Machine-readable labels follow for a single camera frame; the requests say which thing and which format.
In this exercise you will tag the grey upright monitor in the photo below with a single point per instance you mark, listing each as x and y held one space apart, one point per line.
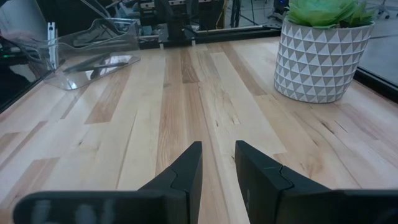
21 15

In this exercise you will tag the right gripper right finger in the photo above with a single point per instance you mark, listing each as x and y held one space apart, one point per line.
295 205

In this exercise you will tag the clear plastic tray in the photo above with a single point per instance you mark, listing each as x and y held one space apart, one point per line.
93 56

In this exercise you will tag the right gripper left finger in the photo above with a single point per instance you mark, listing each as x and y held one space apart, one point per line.
124 208

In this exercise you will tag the dark slim pen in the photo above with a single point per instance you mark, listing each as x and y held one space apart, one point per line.
87 63

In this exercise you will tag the succulent in triangle-pattern pot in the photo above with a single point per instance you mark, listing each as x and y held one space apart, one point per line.
323 56

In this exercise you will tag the aluminium frame post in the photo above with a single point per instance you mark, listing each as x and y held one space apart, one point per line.
51 45

